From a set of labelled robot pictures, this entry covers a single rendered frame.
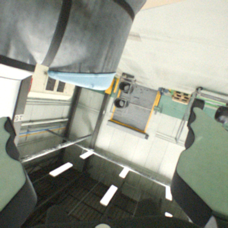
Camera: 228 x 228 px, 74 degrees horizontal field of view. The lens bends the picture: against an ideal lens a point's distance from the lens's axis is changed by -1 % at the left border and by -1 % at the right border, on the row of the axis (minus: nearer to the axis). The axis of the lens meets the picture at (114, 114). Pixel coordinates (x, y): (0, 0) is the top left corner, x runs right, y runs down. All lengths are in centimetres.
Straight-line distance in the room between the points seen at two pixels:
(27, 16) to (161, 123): 1100
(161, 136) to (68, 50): 1106
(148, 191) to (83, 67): 1251
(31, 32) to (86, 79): 12
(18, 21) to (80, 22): 10
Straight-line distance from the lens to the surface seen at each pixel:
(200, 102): 543
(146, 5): 54
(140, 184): 1258
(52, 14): 31
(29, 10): 30
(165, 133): 1124
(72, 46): 31
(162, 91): 838
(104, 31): 33
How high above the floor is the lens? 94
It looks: 8 degrees up
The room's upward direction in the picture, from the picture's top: 163 degrees counter-clockwise
